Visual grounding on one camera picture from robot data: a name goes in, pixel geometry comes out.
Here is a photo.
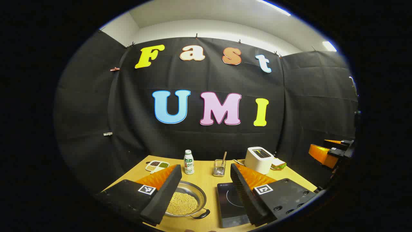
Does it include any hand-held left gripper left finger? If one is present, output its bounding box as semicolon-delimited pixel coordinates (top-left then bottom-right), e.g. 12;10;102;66
95;164;183;227

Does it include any white divided dish of beans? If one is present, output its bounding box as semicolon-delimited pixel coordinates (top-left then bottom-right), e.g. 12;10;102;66
145;160;170;174

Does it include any white toaster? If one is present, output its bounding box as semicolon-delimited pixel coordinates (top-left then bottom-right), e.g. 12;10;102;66
244;147;275;175

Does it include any steel pot with black handle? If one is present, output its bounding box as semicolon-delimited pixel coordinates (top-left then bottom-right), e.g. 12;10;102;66
164;180;211;220

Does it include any pile of yellow soybeans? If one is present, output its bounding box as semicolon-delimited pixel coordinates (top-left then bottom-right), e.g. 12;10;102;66
166;192;199;216

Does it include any white bottle with green label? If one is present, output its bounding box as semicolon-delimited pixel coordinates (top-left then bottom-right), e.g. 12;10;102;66
183;150;195;175

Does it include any sandwich with lettuce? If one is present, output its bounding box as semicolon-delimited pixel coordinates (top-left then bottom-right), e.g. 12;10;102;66
271;158;287;170

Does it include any steel wire utensil holder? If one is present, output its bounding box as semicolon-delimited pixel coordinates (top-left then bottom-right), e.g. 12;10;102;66
213;159;227;177

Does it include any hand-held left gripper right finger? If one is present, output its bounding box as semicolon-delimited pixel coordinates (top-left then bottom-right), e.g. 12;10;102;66
230;163;317;227

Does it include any black induction cooktop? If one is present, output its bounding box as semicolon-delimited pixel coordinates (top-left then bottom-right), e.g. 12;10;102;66
217;182;255;228

